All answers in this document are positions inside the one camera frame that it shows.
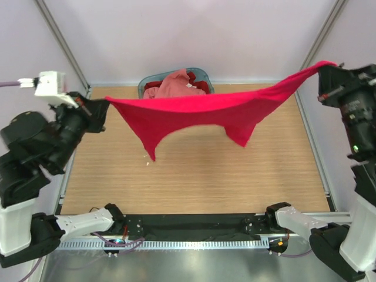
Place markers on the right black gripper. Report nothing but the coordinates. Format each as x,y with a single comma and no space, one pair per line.
334,80

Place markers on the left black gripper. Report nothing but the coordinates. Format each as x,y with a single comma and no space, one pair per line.
94,110

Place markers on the magenta red t shirt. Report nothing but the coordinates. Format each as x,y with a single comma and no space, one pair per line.
238,113

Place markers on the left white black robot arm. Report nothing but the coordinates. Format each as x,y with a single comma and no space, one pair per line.
37,149

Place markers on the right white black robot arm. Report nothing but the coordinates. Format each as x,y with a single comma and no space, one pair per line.
349,250

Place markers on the salmon pink t shirt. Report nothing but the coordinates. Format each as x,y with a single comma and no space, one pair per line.
180,83

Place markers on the teal plastic laundry basin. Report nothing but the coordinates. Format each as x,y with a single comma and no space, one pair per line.
176,82

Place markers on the right aluminium frame post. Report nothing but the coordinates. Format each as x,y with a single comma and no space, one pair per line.
324,32

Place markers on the aluminium frame post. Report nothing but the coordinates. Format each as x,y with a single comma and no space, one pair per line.
324,32
61,41

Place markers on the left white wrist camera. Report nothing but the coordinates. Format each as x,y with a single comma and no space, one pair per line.
50,86

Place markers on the left aluminium frame post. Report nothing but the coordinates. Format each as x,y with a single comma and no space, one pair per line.
61,41

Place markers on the perforated metal cable tray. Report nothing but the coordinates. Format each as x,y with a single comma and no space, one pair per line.
98,244

